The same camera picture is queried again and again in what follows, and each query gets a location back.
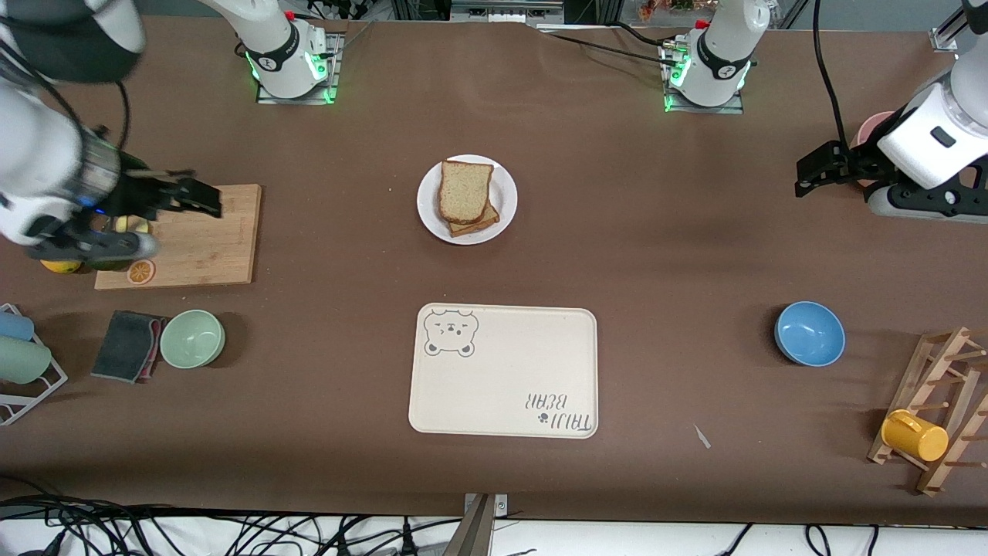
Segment plain bread slice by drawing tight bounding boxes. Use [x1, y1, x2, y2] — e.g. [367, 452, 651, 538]
[438, 161, 495, 225]

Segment white round plate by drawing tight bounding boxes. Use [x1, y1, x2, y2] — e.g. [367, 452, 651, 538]
[417, 155, 518, 246]

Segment pink bowl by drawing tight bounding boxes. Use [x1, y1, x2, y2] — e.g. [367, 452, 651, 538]
[853, 110, 900, 188]

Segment wooden cutting board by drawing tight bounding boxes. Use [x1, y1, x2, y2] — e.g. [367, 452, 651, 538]
[94, 184, 262, 291]

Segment pale green bowl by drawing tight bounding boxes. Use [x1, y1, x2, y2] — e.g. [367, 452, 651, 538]
[159, 310, 226, 369]

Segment blue bowl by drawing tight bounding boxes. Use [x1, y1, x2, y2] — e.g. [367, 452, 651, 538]
[774, 301, 846, 367]

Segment grey folded cloth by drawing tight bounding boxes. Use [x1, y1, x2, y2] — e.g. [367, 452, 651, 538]
[91, 310, 169, 385]

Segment pale green cup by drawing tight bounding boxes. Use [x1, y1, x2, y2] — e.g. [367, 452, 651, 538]
[0, 337, 52, 385]

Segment orange artificial flowers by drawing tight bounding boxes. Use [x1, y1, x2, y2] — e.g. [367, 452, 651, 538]
[637, 0, 695, 20]

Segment wooden cup rack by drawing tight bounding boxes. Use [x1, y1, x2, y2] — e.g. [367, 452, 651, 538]
[868, 326, 988, 497]

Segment yellow mug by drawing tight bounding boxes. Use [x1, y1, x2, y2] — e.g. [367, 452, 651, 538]
[881, 409, 949, 463]

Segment cream bear print tray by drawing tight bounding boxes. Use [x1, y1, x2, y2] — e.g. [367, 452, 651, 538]
[408, 303, 600, 439]

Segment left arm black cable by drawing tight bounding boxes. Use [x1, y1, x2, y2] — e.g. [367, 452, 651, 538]
[812, 0, 850, 149]

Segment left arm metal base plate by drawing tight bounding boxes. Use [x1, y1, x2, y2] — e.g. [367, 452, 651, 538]
[661, 42, 745, 115]

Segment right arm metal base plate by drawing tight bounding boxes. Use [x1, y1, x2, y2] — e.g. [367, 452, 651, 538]
[256, 31, 343, 105]

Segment aluminium frame profile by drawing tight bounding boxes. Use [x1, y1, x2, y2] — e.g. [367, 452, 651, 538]
[930, 0, 988, 53]

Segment white wire rack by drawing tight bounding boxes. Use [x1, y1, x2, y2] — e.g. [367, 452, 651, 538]
[0, 303, 69, 426]

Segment black table cable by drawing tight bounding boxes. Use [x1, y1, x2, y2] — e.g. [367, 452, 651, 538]
[540, 29, 680, 66]
[610, 22, 680, 49]

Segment black cable tangle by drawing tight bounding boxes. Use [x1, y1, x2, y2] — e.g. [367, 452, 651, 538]
[0, 494, 464, 556]

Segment metal background frame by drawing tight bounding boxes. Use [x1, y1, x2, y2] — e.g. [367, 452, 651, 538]
[390, 0, 611, 28]

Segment metal table edge bracket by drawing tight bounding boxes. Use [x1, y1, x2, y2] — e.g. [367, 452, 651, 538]
[463, 493, 509, 556]

